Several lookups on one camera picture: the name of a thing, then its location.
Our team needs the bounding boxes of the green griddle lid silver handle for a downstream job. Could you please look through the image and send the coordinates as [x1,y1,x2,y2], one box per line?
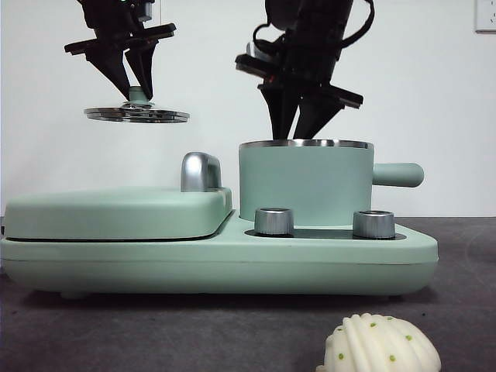
[3,152,236,241]

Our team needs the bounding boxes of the shell-shaped bun green dots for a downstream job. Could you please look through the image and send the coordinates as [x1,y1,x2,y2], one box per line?
[314,313,442,372]

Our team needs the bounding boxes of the silver control knob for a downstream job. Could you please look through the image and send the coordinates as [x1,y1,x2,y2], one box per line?
[351,210,396,239]
[253,208,295,236]

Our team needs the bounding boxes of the glass pot lid green knob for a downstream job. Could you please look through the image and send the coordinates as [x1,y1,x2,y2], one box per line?
[84,85,191,124]

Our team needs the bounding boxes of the green breakfast machine base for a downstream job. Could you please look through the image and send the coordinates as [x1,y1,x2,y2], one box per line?
[0,211,439,301]

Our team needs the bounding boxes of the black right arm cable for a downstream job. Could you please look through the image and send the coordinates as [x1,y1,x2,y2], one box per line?
[340,0,377,50]

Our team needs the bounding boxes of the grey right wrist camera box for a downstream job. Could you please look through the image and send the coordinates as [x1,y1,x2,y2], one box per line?
[246,41,272,61]

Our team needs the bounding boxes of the green pot with side handle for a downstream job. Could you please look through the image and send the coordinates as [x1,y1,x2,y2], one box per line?
[236,138,425,229]

